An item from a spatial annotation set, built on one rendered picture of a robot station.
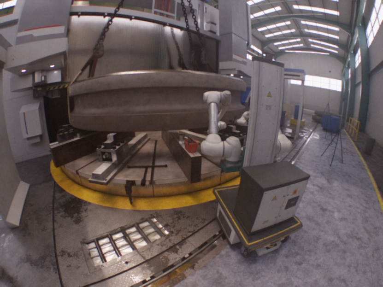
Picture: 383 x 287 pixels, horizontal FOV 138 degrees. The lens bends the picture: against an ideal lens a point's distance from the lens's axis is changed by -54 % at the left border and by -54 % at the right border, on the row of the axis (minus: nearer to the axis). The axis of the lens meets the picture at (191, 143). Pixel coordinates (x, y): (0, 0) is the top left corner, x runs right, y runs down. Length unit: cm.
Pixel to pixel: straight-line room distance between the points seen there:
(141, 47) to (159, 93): 334
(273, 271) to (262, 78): 176
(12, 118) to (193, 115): 492
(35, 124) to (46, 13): 267
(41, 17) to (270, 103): 417
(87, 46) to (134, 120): 338
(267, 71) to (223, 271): 181
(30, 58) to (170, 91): 259
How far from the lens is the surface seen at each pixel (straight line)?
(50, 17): 397
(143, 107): 251
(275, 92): 153
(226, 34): 682
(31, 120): 481
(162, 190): 229
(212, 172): 238
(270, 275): 170
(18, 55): 338
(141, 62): 551
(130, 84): 243
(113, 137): 249
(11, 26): 603
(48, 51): 323
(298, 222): 179
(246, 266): 168
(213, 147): 148
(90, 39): 528
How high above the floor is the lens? 144
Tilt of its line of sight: 19 degrees down
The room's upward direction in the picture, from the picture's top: 1 degrees clockwise
